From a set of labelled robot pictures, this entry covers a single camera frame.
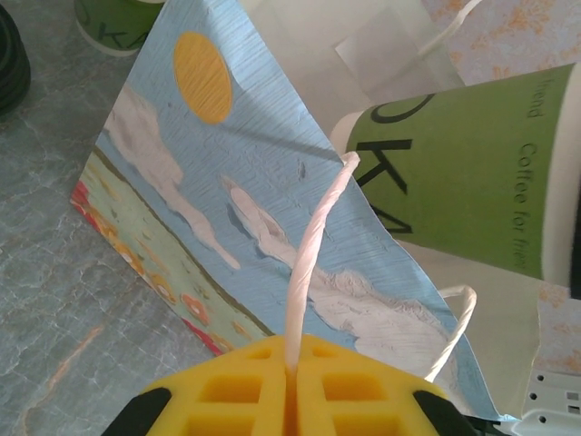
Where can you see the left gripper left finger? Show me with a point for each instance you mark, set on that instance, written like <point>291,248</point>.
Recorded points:
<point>227,399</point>

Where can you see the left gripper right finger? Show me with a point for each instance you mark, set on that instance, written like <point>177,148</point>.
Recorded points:
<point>363,399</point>

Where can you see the landscape print paper gift bag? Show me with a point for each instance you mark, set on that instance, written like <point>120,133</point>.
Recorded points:
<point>227,191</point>

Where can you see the green paper coffee cup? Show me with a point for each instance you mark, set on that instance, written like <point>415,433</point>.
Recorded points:
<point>454,181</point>

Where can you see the stack of paper cups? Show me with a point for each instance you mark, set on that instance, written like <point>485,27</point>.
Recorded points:
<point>113,27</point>

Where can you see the stack of black lids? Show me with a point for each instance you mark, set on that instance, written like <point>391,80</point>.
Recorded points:
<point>11,59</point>

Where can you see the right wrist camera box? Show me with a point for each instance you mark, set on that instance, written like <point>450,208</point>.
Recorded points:
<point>554,404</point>

